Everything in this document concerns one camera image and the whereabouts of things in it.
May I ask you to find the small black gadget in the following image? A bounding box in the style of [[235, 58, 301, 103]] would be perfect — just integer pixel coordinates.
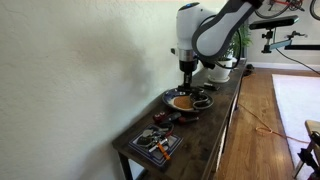
[[166, 111, 183, 123]]

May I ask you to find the green potted plant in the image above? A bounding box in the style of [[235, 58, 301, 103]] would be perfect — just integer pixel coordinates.
[[226, 23, 253, 63]]

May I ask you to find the dark ring with white edge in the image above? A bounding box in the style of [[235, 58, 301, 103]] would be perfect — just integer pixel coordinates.
[[190, 92, 211, 110]]

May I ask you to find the square blue tray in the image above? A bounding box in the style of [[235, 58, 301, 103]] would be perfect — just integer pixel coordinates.
[[128, 123, 184, 167]]

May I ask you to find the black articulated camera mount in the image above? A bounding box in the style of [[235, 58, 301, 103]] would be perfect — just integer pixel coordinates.
[[260, 29, 320, 55]]

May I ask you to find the red bicycle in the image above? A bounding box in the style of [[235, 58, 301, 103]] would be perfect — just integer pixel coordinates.
[[254, 0, 320, 22]]

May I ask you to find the flat black gadget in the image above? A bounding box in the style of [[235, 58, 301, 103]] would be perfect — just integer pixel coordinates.
[[202, 82, 222, 92]]

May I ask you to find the orange extension cable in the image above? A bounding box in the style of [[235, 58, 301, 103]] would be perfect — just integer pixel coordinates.
[[237, 102, 312, 145]]

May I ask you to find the black floor item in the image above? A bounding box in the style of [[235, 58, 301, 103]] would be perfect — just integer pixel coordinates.
[[242, 63, 256, 77]]

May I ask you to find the black cylindrical gadget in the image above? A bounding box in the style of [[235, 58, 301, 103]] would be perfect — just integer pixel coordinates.
[[177, 84, 198, 93]]

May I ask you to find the thin black camera cable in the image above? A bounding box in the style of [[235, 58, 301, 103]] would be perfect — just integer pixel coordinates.
[[275, 47, 320, 77]]

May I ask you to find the white rug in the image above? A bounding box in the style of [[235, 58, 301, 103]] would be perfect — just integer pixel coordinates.
[[271, 73, 320, 169]]

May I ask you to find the round black gadget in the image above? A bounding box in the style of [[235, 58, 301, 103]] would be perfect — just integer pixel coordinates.
[[136, 134, 152, 148]]

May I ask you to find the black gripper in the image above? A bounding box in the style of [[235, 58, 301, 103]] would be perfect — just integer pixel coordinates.
[[179, 59, 198, 92]]

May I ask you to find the white plant pot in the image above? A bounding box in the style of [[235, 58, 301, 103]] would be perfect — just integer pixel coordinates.
[[207, 56, 235, 84]]

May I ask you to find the black stereo camera bar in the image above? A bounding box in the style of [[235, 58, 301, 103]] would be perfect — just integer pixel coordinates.
[[248, 14, 300, 32]]

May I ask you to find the orange handled tool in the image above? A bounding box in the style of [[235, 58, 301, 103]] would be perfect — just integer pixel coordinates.
[[156, 142, 172, 162]]

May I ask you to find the light wooden cart top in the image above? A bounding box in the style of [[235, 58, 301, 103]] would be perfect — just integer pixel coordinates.
[[304, 119, 320, 136]]

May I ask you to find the dark red cylindrical gadget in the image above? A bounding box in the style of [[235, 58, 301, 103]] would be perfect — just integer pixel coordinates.
[[177, 115, 200, 127]]

